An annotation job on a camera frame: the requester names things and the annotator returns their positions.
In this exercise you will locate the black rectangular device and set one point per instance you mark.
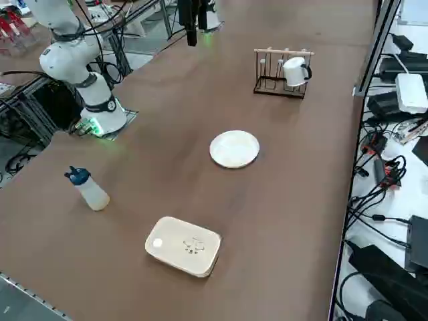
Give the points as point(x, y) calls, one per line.
point(382, 105)

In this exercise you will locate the clear plastic box red contents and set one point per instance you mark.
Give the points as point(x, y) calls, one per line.
point(16, 33)

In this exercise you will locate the large black box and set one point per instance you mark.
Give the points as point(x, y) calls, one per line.
point(418, 244)

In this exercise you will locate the beige lidded lunch box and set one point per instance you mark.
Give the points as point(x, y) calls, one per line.
point(182, 245)

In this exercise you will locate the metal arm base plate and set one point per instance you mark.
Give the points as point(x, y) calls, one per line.
point(131, 115)

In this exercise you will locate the small black power adapter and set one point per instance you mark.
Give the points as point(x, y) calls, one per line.
point(403, 41)

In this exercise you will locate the white round plate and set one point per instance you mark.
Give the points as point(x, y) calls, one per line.
point(234, 148)

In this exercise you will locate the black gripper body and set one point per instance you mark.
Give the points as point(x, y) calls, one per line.
point(190, 6)

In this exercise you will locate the aluminium profile stand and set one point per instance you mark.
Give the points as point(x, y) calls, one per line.
point(13, 100)

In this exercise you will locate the white power strip box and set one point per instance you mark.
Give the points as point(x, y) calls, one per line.
point(412, 93)

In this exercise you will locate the black and red connector block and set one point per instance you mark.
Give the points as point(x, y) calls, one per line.
point(375, 142)

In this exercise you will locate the transparent sauce bottle blue cap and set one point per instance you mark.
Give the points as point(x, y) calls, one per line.
point(93, 195)

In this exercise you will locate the aluminium table edge rail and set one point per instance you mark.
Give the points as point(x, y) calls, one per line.
point(30, 291)

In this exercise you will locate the aluminium frame post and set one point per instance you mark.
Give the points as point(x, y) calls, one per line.
point(376, 50)

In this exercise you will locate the black and red plug cluster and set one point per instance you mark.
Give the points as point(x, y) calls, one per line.
point(389, 174)

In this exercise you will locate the long black power brick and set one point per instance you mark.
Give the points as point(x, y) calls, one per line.
point(394, 67)

